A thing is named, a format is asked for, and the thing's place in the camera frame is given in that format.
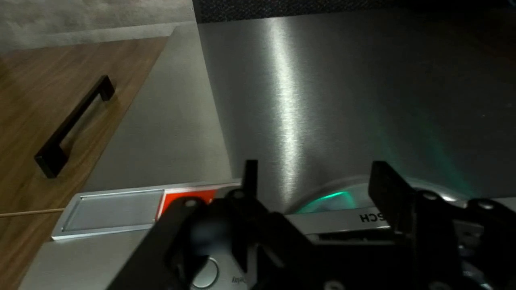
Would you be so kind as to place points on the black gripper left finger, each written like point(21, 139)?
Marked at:
point(250, 179)

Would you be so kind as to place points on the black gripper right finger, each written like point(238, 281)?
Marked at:
point(392, 195)

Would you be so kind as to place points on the stainless steel Bosch dishwasher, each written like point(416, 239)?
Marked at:
point(322, 107)

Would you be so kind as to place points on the silver red dirty sign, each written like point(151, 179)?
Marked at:
point(106, 211)

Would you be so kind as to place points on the wooden cabinet door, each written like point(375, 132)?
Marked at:
point(32, 97)

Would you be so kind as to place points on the wooden drawer front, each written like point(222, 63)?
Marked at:
point(16, 252)

